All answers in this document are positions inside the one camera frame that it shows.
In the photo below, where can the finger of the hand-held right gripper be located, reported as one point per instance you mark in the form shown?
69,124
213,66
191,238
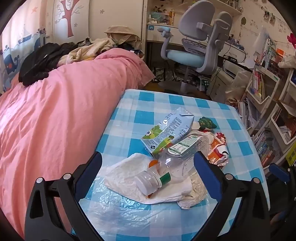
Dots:
279,172

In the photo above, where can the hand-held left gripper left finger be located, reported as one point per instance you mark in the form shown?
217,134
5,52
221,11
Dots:
89,176

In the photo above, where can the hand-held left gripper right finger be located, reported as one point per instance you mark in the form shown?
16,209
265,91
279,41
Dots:
207,176

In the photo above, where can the red orange snack wrapper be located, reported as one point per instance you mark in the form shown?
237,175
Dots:
218,150

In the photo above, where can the clear plastic bottle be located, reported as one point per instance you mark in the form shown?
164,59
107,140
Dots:
178,160

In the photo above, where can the large white tissue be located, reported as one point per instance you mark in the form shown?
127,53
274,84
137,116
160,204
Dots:
122,176

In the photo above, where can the crumpled white tissue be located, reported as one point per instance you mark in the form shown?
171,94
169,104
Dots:
196,192

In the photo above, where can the blue yellow box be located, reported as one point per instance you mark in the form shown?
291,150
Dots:
291,156

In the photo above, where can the row of books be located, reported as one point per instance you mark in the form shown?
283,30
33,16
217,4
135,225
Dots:
257,83
266,148

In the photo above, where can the green crumpled wrapper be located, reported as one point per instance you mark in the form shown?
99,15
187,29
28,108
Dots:
205,122

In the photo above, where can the wide orange peel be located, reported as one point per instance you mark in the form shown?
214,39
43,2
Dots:
153,163

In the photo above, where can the blue green milk carton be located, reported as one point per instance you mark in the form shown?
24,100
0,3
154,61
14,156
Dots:
168,127

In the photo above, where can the pink blanket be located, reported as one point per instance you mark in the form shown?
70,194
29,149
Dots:
57,120

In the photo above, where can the white bookshelf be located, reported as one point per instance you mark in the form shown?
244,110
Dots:
275,109

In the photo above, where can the blue checkered tablecloth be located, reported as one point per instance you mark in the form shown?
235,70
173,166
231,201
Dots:
143,220

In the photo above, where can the white drawer cabinet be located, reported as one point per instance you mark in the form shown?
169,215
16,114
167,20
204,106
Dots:
218,85

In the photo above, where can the clear plastic bag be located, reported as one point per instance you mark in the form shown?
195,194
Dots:
240,85

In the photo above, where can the white cloth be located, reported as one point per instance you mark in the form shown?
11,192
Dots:
288,62

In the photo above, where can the white printer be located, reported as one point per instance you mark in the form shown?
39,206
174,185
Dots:
235,68

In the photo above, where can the black clothing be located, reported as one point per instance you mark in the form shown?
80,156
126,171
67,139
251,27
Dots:
44,62

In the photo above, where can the leaning books group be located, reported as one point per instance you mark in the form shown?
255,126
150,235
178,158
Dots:
266,51

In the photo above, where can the beige clothing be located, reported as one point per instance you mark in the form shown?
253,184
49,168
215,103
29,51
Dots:
90,49

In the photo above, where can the pink bag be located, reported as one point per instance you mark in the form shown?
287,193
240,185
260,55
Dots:
291,39

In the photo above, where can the grey desk chair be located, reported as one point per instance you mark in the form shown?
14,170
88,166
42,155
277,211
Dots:
198,37

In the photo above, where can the tan cloth bag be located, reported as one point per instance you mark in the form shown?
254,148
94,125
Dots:
120,32

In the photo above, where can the white desk with shelves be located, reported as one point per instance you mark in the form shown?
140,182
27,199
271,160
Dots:
161,27

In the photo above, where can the whale printed curtain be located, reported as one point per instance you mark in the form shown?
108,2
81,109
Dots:
25,32

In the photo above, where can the white wardrobe with tree decal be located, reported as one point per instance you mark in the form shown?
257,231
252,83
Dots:
104,16

